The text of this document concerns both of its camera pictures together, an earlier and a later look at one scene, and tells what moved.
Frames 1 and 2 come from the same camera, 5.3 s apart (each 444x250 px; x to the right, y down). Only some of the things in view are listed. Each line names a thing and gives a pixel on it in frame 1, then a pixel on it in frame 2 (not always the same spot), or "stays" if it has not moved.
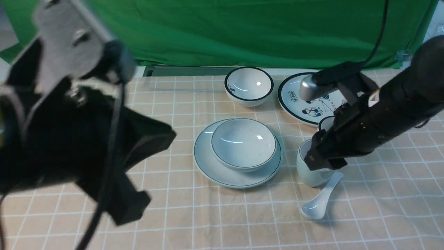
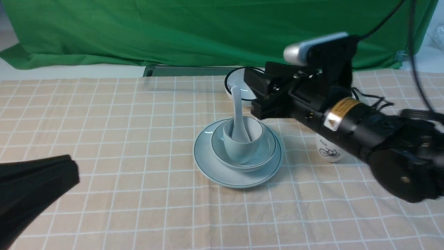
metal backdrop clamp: (404, 56) stays
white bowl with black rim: (248, 86) stays
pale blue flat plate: (207, 163) stays
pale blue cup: (310, 177) to (242, 152)
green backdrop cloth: (261, 34) stays
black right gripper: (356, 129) to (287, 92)
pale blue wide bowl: (244, 145) stays
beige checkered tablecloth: (392, 198) stays
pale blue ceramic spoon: (316, 209) to (239, 132)
